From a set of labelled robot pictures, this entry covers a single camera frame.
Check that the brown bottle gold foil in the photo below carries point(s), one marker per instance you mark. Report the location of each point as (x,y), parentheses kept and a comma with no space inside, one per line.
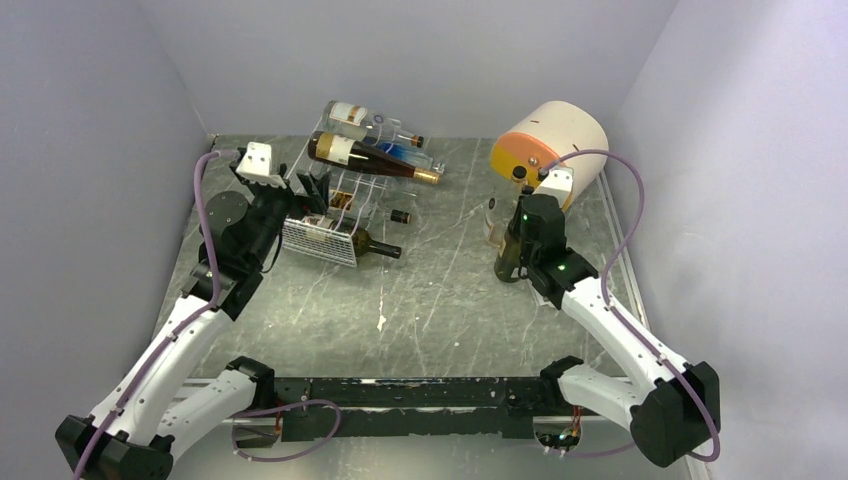
(344,152)

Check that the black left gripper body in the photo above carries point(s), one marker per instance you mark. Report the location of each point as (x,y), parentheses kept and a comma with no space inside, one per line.
(272,204)

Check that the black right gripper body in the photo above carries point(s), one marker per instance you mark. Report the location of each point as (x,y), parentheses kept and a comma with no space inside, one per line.
(516,225)

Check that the blue clear bottle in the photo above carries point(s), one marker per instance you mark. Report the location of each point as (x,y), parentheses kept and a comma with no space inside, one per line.
(413,156)

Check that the white paper label sheet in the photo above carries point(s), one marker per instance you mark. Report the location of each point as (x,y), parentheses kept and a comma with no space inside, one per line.
(538,299)

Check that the white wire wine rack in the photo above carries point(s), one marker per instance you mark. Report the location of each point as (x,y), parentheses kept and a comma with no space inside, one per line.
(339,189)

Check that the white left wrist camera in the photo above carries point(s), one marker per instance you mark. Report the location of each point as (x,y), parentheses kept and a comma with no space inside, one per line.
(259,166)

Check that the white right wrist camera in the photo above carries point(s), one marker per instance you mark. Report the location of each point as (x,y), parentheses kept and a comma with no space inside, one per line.
(557,182)

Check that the clear bottle on rack top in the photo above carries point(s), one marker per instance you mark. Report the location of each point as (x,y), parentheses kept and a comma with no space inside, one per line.
(366,125)

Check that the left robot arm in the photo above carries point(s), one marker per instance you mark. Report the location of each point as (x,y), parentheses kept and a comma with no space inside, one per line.
(137,432)

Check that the clear bottle white gold label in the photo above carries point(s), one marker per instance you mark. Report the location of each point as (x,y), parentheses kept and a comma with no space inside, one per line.
(502,203)

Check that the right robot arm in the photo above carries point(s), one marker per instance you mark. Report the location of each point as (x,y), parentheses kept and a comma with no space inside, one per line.
(669,405)

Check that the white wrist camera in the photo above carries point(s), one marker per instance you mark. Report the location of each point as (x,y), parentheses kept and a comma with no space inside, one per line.
(557,182)
(259,166)

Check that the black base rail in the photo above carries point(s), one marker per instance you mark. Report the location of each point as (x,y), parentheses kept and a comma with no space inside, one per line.
(356,407)

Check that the dark green bottle black neck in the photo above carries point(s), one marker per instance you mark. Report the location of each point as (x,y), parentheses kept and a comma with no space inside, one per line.
(362,242)

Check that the cream orange yellow cylinder box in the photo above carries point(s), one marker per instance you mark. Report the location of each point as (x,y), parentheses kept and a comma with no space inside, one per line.
(557,133)

